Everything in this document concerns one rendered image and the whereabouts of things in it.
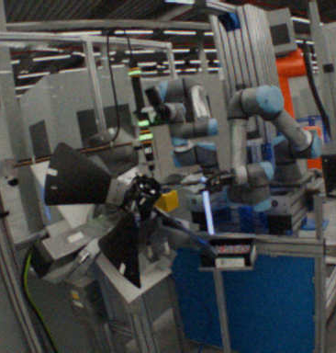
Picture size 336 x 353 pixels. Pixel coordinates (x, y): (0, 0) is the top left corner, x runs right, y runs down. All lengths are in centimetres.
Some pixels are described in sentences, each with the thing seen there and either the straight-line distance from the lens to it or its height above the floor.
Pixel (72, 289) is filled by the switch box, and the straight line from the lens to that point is 153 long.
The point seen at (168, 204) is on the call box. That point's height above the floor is 102.
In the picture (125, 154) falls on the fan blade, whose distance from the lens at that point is 135.
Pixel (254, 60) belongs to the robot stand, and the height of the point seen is 170.
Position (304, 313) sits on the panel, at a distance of 170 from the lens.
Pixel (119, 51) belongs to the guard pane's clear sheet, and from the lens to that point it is 237.
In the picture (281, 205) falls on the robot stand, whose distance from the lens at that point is 167.
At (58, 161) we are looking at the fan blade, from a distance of 117.
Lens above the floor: 144
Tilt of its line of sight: 9 degrees down
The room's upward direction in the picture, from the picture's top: 10 degrees counter-clockwise
